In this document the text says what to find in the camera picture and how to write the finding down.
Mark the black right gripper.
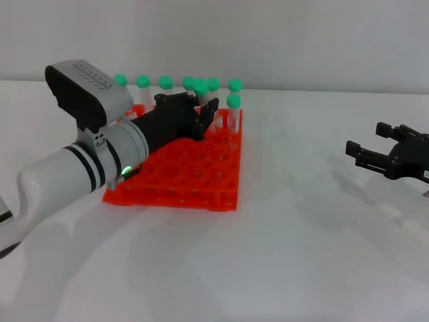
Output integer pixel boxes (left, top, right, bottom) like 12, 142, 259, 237
345, 121, 429, 185

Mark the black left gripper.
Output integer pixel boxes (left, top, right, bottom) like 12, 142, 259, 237
132, 91, 221, 155

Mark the orange test tube rack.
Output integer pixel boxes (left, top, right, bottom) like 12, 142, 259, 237
102, 103, 244, 212

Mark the silver camera mount bracket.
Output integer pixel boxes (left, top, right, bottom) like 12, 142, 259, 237
77, 125, 117, 154

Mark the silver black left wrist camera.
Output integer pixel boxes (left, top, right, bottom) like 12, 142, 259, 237
45, 59, 133, 133

